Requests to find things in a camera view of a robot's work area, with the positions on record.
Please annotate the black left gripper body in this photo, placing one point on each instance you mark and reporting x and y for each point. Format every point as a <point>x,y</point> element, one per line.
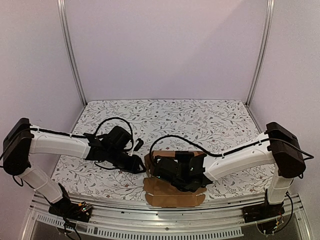
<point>115,158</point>

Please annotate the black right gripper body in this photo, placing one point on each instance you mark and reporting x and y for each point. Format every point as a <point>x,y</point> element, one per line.
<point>157,170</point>

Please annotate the brown cardboard box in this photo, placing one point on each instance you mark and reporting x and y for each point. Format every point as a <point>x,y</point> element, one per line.
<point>160,193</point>

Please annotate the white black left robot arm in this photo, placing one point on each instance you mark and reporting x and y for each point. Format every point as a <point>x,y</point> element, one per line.
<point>26,139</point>

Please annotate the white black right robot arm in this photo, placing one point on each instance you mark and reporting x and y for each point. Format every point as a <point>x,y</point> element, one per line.
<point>276,146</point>

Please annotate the floral patterned table mat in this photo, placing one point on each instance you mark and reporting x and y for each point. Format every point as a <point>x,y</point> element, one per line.
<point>174,125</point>

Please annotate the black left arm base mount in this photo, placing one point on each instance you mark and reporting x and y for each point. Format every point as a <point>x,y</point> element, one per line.
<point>74,211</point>

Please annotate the aluminium front rail frame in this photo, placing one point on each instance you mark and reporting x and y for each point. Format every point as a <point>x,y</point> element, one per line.
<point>114,219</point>

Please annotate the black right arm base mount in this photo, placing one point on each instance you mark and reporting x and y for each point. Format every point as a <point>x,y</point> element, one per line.
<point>262,211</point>

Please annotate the left aluminium corner post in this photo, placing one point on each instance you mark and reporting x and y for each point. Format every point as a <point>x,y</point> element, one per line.
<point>61,6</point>

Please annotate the aluminium corner post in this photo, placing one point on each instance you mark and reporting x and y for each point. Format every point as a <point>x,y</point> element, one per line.
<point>61,6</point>
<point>270,6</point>

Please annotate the right aluminium corner post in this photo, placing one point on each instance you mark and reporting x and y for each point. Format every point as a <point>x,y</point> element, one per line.
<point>270,6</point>

